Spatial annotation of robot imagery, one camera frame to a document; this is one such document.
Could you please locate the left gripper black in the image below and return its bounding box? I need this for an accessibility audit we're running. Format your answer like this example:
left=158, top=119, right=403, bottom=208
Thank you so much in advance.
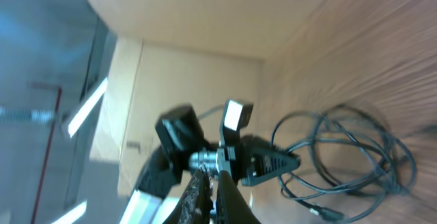
left=220, top=135, right=300, bottom=186

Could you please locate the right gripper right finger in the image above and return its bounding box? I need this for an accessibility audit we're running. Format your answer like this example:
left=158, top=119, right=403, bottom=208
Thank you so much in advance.
left=216, top=171, right=259, bottom=224

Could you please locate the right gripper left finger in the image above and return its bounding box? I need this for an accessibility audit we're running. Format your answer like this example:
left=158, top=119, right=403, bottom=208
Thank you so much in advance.
left=163, top=169, right=212, bottom=224

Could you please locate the black cable with USB plugs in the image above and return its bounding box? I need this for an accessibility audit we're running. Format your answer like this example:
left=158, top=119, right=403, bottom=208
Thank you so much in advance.
left=271, top=104, right=417, bottom=224

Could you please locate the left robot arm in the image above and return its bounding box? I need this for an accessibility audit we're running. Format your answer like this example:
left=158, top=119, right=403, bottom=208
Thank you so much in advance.
left=123, top=105, right=300, bottom=223

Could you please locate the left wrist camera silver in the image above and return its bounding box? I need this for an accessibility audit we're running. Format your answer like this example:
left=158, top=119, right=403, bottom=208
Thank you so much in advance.
left=219, top=99, right=253, bottom=147

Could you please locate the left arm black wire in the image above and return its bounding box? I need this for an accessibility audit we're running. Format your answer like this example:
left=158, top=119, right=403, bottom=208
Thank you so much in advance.
left=197, top=104, right=226, bottom=121

